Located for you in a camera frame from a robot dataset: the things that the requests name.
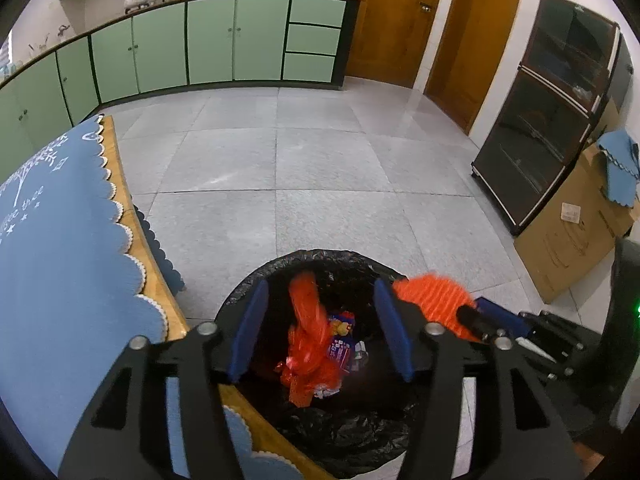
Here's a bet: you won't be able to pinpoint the colourful snack packet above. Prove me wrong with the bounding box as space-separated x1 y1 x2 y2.
326 311 359 372

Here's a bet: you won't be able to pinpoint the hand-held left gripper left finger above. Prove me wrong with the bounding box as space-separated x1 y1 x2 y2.
57 277 271 480

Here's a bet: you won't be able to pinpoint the orange striped wrapper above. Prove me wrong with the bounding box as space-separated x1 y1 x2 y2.
392 272 474 342

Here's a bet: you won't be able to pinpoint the small blue scalloped cloth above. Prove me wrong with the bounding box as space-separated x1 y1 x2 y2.
596 129 640 207

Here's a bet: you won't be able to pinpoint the clear plastic wrapper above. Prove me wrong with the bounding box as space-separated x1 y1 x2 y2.
350 341 371 372

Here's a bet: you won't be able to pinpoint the cardboard box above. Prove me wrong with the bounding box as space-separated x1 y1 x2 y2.
513 99 640 304

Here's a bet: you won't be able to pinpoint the green lower kitchen cabinets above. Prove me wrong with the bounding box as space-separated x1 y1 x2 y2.
0 0 362 173

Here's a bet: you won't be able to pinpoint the red plastic bag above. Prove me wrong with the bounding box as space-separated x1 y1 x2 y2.
272 270 352 409

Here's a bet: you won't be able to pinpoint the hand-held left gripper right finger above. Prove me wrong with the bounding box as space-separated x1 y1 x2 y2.
372 277 586 480

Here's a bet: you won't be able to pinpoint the wooden door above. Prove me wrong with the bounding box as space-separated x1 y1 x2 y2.
344 0 451 89

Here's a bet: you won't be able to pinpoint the wooden door panel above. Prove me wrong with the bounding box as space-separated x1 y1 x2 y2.
424 0 527 134

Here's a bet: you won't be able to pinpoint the trash bin with black liner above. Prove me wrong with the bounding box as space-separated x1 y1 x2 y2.
214 248 426 479

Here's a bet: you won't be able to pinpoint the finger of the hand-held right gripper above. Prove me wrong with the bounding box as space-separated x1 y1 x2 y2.
474 296 532 340
455 304 502 345

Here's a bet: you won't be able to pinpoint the blue scalloped tablecloth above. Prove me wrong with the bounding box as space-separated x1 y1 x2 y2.
0 115 307 480

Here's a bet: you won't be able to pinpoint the wooden table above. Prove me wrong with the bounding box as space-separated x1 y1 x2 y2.
99 115 337 480

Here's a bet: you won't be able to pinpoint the dark glass cabinet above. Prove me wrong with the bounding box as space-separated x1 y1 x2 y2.
471 0 634 237

